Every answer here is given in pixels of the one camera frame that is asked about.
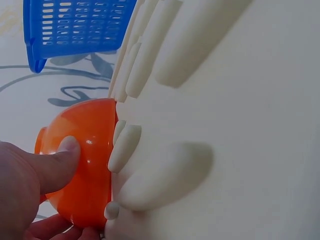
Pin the person's left hand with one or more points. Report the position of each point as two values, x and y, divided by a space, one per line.
17 190

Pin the orange plastic bowl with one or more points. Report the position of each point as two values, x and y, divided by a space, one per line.
92 160

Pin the blue plastic basket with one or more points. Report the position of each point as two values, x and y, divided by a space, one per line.
75 27

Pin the white plastic dish rack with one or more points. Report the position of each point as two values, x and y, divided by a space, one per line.
237 130

